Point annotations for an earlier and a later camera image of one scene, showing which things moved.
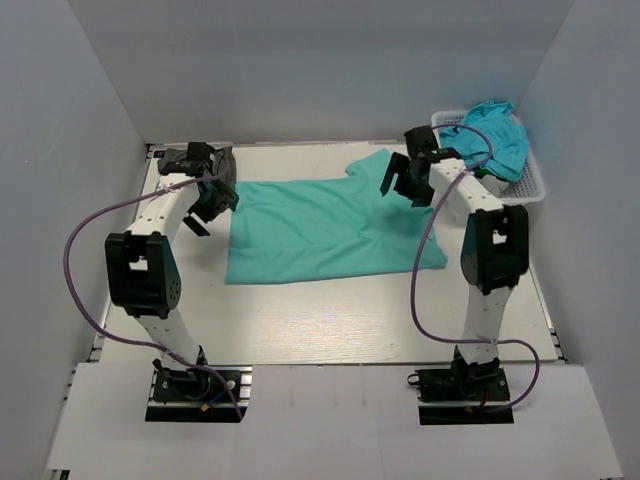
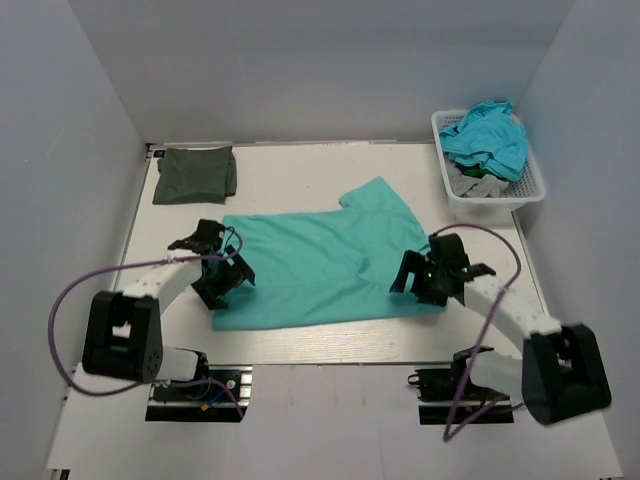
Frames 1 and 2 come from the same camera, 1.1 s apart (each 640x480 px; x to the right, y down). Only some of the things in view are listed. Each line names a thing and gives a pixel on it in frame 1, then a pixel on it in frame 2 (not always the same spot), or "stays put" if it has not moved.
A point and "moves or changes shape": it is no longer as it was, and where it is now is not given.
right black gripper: (421, 197) to (416, 263)
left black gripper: (222, 204) to (210, 294)
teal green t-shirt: (319, 227) moves or changes shape
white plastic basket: (529, 188) stays put
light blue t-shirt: (509, 141) stays put
